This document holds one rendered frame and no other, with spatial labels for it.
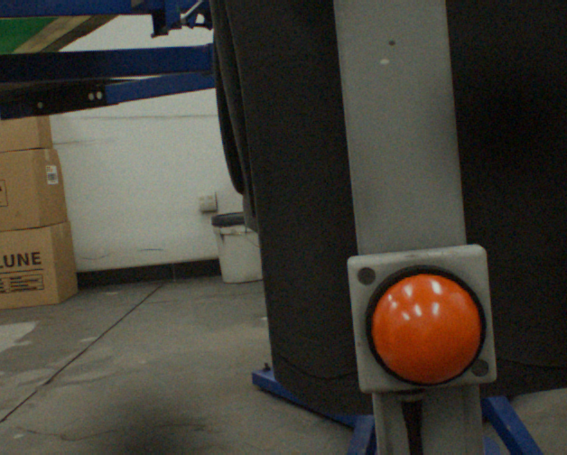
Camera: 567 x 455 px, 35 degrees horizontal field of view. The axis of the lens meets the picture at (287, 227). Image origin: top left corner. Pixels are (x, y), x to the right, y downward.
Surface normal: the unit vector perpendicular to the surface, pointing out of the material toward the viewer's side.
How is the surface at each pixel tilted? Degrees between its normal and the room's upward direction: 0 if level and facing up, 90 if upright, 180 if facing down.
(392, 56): 90
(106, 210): 90
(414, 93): 90
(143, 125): 90
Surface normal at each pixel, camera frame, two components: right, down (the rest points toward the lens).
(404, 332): -0.54, -0.04
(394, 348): -0.74, 0.29
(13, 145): 0.08, 0.11
